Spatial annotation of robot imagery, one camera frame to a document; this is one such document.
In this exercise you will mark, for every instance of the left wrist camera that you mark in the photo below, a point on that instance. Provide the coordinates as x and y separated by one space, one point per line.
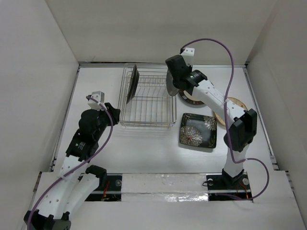
95 100

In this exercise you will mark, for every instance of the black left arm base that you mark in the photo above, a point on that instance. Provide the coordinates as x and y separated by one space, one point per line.
110 184

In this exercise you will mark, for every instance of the silver rimmed round plate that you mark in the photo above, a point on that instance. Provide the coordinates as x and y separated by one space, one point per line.
133 84

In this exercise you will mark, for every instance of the black square floral plate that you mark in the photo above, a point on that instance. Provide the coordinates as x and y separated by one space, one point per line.
198 131

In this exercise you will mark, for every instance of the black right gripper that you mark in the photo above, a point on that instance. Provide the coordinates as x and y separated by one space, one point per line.
190 68

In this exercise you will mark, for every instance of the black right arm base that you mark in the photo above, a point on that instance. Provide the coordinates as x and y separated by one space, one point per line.
222 187

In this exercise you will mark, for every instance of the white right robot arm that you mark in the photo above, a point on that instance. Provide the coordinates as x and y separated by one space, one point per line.
241 123

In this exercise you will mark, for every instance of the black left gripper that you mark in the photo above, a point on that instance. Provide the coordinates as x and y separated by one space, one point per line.
114 112

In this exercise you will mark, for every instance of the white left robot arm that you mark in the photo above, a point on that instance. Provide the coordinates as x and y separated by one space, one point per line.
76 178

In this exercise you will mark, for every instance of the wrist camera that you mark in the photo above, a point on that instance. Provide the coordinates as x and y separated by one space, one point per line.
188 55
95 100

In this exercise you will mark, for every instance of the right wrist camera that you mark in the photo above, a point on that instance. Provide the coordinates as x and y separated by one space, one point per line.
188 55

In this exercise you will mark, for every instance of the black rimmed beige plate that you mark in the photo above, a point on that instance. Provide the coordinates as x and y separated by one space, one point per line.
190 100

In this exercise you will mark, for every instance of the grey snowflake deer plate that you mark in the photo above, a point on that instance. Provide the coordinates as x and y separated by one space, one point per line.
171 89

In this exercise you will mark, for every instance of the wire dish rack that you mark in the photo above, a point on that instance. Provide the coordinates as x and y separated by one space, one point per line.
151 105

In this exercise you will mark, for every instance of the foil covered rail bar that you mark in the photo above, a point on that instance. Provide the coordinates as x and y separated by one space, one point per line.
163 187

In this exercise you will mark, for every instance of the cream bird pattern plate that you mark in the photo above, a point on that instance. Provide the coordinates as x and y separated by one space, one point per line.
235 101

